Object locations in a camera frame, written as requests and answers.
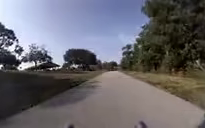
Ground shaded grass field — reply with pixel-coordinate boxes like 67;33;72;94
0;69;108;125

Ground sparse tall tree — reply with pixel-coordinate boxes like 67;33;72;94
0;21;25;71

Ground wide dark tree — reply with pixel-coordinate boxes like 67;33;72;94
62;48;99;71

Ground row of tall trees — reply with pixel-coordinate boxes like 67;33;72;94
119;0;205;75

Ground distant low trees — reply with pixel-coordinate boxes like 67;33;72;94
96;60;120;72

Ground robot's own part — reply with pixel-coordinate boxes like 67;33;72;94
135;120;148;128

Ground dark roofed shelter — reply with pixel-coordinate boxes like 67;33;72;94
24;60;62;72

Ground small thin tree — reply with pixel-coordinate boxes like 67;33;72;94
21;43;54;69

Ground dry grass verge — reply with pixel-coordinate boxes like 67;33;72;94
121;69;205;111

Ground pale concrete path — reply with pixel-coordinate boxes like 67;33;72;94
0;70;205;128

